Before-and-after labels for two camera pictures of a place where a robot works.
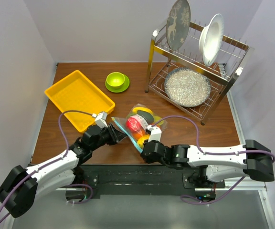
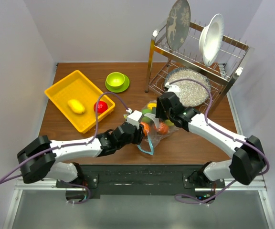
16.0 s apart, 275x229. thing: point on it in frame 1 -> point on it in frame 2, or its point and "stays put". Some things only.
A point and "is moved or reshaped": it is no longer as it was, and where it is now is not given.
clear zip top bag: [140, 118] is moved or reshaped
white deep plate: [211, 40] stays put
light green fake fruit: [157, 119] -> [146, 119]
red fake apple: [134, 124] is moved or reshaped
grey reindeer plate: [177, 24] stays put
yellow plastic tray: [76, 92] stays put
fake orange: [136, 136] is moved or reshaped
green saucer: [124, 87] stays put
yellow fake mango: [141, 140] is moved or reshaped
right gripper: [147, 160] -> [159, 113]
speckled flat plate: [186, 87] stays put
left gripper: [115, 135] -> [139, 135]
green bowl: [115, 80] stays put
